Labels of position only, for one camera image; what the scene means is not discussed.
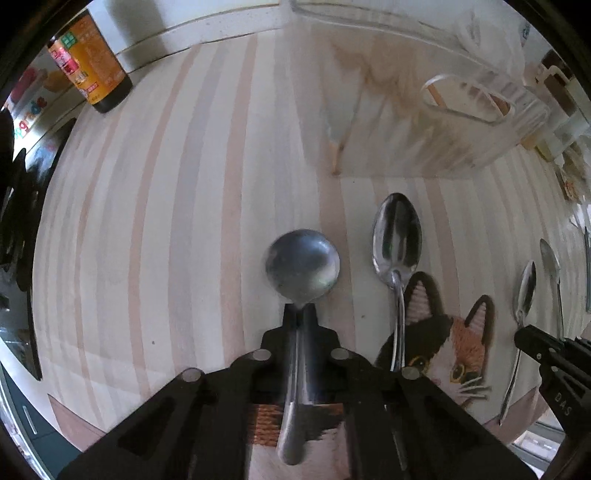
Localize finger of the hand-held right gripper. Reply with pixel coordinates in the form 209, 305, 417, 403
514, 325, 591, 433

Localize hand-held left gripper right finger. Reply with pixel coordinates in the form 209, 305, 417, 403
300, 307, 536, 480

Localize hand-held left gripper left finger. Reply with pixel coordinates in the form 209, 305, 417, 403
58, 305, 303, 480

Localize round steel spoon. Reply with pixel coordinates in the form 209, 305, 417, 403
264, 228, 341, 466

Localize clear plastic container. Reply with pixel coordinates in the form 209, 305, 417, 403
288, 0, 551, 180

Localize bunch of wooden chopsticks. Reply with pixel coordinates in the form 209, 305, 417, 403
323, 37, 513, 178

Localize striped cat print tablecloth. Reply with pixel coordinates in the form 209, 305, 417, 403
32, 14, 591, 453

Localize black gas stove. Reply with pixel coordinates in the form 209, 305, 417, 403
0, 111, 61, 384

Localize clear plastic bag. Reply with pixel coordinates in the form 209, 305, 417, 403
455, 7, 529, 81

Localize dark soy sauce bottle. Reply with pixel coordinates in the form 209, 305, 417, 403
47, 9, 134, 114

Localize colourful wall stickers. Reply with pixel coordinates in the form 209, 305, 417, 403
7, 65, 63, 139

